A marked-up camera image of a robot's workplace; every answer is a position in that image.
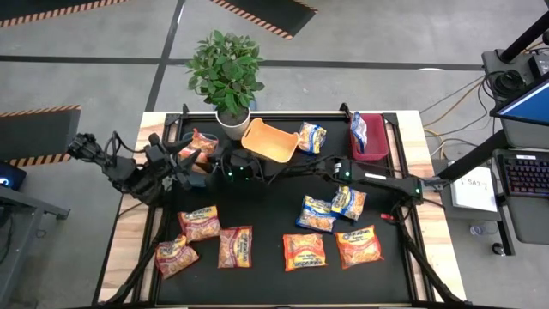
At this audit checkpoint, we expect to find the computer monitor blue screen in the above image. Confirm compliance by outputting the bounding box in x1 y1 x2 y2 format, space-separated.
489 79 549 128

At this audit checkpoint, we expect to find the blue plastic bin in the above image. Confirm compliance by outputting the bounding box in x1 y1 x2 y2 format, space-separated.
172 132 220 189

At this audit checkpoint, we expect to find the red Maruchan noodle pack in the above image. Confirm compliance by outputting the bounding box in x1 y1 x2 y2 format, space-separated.
217 225 254 270
154 233 201 280
178 204 222 244

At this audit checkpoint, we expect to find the grey computer cart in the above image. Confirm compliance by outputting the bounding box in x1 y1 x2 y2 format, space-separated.
440 118 549 257

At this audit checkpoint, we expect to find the blue Maruchan noodle pack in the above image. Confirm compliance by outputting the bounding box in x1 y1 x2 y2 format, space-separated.
298 121 328 155
330 185 368 222
294 195 338 233
349 110 369 155

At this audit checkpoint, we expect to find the black slanted stand beam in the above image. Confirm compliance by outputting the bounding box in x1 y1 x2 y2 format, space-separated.
437 128 510 181

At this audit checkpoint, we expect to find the white paper box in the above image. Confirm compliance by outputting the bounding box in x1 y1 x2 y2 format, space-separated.
449 165 498 214

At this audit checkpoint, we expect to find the black backlit keyboard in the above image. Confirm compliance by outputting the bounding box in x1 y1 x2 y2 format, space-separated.
497 153 549 198

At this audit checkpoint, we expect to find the yellow floor cable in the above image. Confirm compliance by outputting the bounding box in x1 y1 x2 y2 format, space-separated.
423 81 484 138

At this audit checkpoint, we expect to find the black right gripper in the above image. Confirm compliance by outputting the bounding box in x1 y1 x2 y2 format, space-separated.
204 139 261 188

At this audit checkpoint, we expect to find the hazard-striped black floor mat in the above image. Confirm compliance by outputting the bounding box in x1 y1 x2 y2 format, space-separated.
0 105 82 167
209 0 318 40
0 0 130 29

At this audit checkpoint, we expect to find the green plant in white pot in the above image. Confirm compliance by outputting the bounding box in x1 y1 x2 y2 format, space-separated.
184 28 267 142

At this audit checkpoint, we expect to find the black device with blue light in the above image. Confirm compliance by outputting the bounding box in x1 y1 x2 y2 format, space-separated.
0 161 27 192

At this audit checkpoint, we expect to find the black table mat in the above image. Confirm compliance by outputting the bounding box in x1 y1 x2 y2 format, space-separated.
154 116 413 306

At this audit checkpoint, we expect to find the red plastic bin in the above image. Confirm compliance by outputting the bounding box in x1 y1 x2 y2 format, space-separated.
348 112 390 162

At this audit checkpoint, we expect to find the grey side desk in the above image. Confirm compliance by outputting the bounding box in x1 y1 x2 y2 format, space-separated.
0 186 70 308

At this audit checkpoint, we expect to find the grey box with cable coil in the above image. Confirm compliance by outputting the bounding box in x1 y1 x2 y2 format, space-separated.
480 49 537 102

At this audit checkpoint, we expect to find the yellow plastic bin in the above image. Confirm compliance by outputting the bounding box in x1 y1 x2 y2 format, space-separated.
240 117 301 167

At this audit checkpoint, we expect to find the grey floor cable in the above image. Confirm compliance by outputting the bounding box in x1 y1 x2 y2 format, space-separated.
419 75 488 115

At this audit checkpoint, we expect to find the black aluminium table frame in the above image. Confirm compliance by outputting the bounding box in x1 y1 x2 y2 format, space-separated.
96 102 467 308

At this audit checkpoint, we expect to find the black camera pole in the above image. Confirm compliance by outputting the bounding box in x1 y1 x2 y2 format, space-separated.
499 10 549 64

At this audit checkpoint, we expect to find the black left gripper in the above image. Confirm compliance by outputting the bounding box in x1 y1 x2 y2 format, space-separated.
143 132 202 192

